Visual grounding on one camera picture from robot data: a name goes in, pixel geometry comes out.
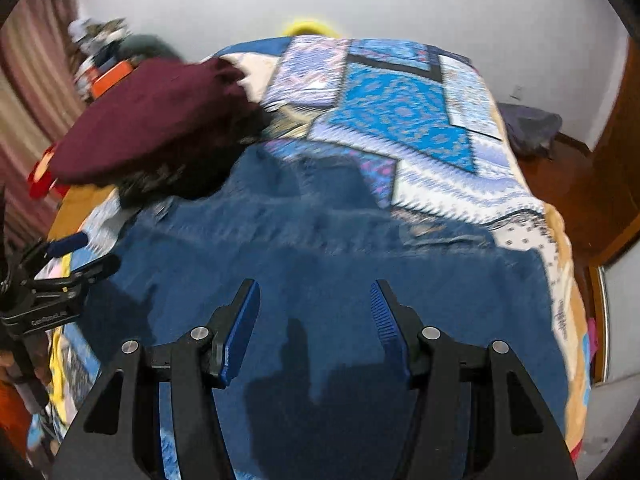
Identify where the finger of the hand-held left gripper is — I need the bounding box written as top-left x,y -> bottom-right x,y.
20,231 -> 89,267
30,254 -> 122,297

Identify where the striped brown curtain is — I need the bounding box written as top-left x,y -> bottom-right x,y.
0,0 -> 89,243

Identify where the grey backpack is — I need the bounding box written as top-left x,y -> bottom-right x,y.
495,102 -> 564,157

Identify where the blue denim jacket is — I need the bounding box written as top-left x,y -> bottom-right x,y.
75,152 -> 572,480

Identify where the wooden door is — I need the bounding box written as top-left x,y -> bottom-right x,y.
582,35 -> 640,273

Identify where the orange box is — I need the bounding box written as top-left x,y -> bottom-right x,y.
89,60 -> 134,99

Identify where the blue patchwork blanket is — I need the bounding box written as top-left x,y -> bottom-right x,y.
29,35 -> 602,463

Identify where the folded maroon garment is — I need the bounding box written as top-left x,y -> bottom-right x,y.
49,56 -> 267,186

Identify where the red plush flower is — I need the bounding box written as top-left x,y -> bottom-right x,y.
27,144 -> 69,199

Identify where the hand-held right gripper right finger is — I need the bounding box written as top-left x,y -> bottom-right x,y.
369,279 -> 579,480

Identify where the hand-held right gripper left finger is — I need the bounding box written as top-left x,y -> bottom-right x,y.
51,279 -> 262,480

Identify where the pile of clutter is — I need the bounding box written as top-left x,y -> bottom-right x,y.
67,17 -> 137,91

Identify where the small wooden table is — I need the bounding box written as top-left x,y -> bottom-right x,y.
47,184 -> 120,242

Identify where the white wardrobe sliding door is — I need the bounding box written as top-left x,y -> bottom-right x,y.
589,250 -> 640,387

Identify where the dark patterned folded garment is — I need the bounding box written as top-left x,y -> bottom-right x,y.
117,105 -> 274,209

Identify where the yellow round object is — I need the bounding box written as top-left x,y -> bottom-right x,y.
282,18 -> 344,40

